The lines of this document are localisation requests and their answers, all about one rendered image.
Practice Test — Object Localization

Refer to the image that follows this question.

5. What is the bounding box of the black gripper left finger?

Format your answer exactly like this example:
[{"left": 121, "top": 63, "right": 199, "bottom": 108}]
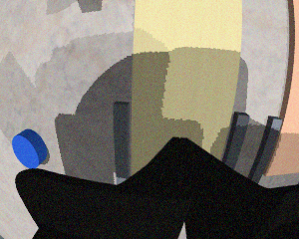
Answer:
[{"left": 15, "top": 136, "right": 190, "bottom": 239}]

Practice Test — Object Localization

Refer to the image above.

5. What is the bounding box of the blue disc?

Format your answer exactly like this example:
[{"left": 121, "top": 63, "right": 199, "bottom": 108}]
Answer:
[{"left": 13, "top": 128, "right": 47, "bottom": 168}]

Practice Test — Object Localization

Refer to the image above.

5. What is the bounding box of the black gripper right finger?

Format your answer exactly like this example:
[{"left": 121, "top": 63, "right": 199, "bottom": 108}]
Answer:
[{"left": 180, "top": 136, "right": 299, "bottom": 239}]

